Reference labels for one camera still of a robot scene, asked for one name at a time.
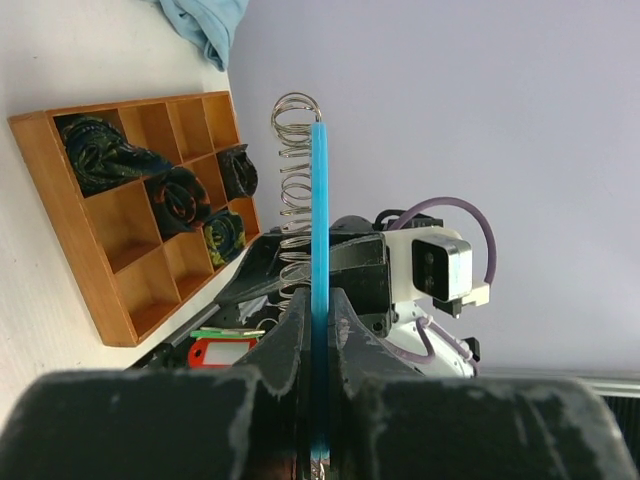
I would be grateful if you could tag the wooden compartment tray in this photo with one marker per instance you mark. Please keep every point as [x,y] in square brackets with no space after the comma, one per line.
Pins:
[131,278]

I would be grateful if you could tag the light blue cloth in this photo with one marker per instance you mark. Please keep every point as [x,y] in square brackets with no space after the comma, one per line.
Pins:
[209,25]

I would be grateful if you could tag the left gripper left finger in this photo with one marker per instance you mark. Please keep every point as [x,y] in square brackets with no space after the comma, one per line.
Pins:
[282,358]

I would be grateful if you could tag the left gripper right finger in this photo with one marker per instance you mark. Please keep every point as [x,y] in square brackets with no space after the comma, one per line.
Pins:
[355,353]

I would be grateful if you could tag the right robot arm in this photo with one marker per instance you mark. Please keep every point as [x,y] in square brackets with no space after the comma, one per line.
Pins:
[415,337]

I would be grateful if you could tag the rolled orange-dotted tie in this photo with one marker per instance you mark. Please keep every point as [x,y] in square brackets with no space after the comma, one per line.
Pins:
[179,202]

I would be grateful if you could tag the red tag key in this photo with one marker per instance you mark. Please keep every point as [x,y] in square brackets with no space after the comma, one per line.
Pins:
[218,353]

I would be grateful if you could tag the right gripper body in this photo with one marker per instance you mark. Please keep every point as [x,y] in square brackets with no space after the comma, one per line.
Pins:
[359,265]

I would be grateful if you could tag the rolled blue-yellow tie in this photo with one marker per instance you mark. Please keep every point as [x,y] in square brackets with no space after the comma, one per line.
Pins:
[224,235]

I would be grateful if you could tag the green tag key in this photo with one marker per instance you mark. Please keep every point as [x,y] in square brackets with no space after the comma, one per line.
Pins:
[223,333]

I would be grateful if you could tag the large keyring holder blue handle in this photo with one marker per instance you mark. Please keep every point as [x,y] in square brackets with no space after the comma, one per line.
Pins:
[296,120]

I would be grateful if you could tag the rolled dark tie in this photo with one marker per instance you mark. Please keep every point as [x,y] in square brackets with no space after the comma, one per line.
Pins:
[238,173]

